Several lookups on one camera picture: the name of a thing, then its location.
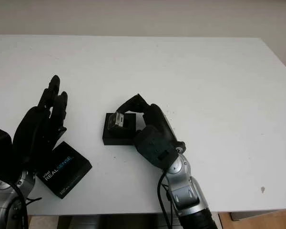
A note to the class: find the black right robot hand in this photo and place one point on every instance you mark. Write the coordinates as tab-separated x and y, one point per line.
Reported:
159	119

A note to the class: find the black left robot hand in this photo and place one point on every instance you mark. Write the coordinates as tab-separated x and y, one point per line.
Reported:
33	128

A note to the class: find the small silver depth camera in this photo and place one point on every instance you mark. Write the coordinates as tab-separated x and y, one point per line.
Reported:
116	120

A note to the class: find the black RealSense box lid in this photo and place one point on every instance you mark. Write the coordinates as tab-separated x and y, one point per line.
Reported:
64	169

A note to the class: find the grey robot torso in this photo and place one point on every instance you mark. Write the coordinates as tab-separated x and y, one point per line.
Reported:
109	221

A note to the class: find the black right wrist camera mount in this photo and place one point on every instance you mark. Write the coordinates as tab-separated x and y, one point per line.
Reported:
155	148

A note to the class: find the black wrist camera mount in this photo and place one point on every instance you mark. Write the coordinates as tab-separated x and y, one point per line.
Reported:
155	148
0	150

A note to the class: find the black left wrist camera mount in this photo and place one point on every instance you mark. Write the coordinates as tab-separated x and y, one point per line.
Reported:
0	150

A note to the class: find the black camera box with foam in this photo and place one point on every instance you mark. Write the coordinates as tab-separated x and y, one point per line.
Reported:
116	140

